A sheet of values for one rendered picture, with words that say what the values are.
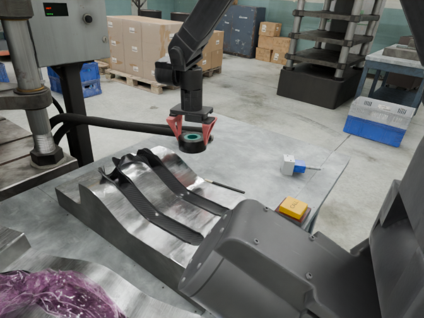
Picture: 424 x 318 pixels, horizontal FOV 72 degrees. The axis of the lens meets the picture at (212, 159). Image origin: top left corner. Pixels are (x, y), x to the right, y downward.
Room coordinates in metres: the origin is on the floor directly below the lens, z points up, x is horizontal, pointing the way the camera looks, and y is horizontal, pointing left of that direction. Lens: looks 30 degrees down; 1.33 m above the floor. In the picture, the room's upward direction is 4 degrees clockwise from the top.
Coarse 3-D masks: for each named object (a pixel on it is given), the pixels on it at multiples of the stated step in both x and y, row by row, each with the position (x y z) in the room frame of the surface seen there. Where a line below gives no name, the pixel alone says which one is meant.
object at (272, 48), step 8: (264, 24) 7.27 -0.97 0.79; (272, 24) 7.15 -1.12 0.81; (280, 24) 7.29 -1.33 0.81; (264, 32) 7.26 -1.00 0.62; (272, 32) 7.13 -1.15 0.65; (264, 40) 7.27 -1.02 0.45; (272, 40) 7.14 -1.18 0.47; (280, 40) 7.02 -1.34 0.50; (288, 40) 6.90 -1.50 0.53; (256, 48) 7.35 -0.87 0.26; (264, 48) 7.23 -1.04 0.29; (272, 48) 7.11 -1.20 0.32; (280, 48) 7.00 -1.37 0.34; (288, 48) 6.90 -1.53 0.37; (256, 56) 7.33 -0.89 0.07; (264, 56) 7.20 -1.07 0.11; (272, 56) 7.10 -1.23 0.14; (280, 56) 6.98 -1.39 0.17
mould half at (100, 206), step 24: (96, 168) 0.71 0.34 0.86; (120, 168) 0.61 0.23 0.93; (144, 168) 0.62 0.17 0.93; (168, 168) 0.65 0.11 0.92; (72, 192) 0.59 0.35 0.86; (96, 192) 0.51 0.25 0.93; (120, 192) 0.53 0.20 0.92; (144, 192) 0.56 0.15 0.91; (168, 192) 0.58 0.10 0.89; (216, 192) 0.61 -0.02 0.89; (96, 216) 0.51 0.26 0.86; (120, 216) 0.47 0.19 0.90; (192, 216) 0.51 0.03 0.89; (216, 216) 0.51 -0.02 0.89; (120, 240) 0.47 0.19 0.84; (144, 240) 0.42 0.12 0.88; (168, 240) 0.43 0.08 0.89; (144, 264) 0.42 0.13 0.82; (168, 264) 0.38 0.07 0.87
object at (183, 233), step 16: (112, 160) 0.61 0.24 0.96; (128, 160) 0.64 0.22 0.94; (144, 160) 0.65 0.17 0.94; (160, 160) 0.67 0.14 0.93; (112, 176) 0.64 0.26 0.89; (160, 176) 0.62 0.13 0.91; (128, 192) 0.54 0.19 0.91; (176, 192) 0.59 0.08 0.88; (192, 192) 0.60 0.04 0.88; (144, 208) 0.52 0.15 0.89; (208, 208) 0.54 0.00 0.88; (224, 208) 0.54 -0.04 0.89; (160, 224) 0.48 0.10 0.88; (176, 224) 0.48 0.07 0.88; (192, 240) 0.43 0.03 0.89
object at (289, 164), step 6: (288, 156) 0.89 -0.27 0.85; (282, 162) 0.89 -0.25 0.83; (288, 162) 0.85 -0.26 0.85; (294, 162) 0.85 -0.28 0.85; (300, 162) 0.88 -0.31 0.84; (282, 168) 0.86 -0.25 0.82; (288, 168) 0.85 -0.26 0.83; (294, 168) 0.85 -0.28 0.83; (300, 168) 0.85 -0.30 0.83; (306, 168) 0.87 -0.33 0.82; (312, 168) 0.86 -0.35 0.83; (318, 168) 0.86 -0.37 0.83; (288, 174) 0.85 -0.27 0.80
